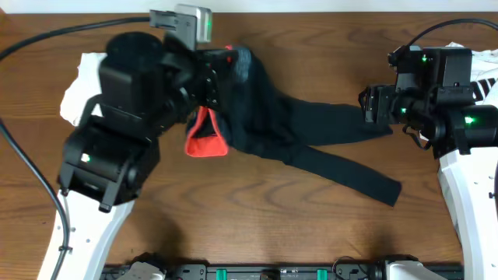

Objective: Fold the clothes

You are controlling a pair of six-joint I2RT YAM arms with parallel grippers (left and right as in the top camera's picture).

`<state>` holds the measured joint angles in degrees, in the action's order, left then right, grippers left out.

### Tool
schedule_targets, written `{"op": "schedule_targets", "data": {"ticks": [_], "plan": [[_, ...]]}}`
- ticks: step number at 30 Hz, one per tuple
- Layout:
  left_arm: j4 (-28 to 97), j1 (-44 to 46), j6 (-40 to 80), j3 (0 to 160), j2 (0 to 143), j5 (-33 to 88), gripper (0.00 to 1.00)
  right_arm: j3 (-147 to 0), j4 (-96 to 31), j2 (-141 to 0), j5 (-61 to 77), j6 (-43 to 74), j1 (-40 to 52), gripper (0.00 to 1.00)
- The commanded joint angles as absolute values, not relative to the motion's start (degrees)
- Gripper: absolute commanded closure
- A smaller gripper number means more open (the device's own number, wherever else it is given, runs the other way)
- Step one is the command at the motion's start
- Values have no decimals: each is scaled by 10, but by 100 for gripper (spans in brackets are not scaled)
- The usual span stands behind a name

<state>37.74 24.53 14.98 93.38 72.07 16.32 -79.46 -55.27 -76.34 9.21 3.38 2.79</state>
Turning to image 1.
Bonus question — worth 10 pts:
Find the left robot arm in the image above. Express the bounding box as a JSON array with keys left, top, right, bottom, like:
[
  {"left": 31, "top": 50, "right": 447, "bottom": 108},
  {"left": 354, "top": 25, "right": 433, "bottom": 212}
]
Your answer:
[{"left": 38, "top": 32, "right": 238, "bottom": 279}]

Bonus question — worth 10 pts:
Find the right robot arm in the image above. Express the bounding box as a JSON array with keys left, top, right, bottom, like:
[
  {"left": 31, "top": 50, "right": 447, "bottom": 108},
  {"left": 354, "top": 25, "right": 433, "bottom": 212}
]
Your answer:
[{"left": 359, "top": 43, "right": 497, "bottom": 279}]

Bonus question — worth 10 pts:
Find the white printed t-shirt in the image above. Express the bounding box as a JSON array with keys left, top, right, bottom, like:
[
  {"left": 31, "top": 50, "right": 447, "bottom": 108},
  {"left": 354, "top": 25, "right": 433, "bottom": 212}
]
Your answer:
[{"left": 470, "top": 49, "right": 498, "bottom": 107}]

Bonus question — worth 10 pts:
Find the left black cable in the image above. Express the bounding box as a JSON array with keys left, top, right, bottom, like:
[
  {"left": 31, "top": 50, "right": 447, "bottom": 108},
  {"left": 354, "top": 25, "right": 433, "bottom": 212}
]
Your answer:
[{"left": 0, "top": 16, "right": 151, "bottom": 280}]

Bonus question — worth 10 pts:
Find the black pants red waistband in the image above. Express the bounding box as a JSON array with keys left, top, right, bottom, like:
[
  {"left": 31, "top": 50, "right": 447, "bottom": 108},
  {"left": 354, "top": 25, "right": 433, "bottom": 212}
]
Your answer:
[{"left": 184, "top": 47, "right": 402, "bottom": 206}]

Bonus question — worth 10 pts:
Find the folded white cloth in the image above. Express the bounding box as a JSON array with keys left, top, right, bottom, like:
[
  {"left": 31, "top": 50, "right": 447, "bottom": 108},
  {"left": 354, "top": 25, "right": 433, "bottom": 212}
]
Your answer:
[{"left": 60, "top": 52, "right": 107, "bottom": 127}]

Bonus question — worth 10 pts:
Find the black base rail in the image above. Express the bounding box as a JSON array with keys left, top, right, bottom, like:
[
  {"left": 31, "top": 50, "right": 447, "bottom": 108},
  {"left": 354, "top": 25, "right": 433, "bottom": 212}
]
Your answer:
[{"left": 100, "top": 263, "right": 465, "bottom": 280}]

